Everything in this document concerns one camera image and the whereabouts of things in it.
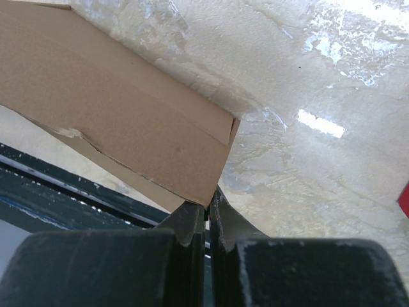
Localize black base frame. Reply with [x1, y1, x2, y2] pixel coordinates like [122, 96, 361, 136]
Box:
[1, 144, 168, 233]

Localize brown cardboard box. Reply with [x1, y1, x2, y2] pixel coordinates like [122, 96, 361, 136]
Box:
[1, 1, 240, 211]

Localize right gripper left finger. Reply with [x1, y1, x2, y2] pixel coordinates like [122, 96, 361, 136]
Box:
[1, 202, 205, 306]

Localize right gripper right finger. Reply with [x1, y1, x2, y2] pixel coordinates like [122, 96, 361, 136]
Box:
[209, 189, 408, 306]

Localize red silver snack packet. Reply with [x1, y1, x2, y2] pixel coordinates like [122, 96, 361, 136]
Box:
[397, 182, 409, 218]

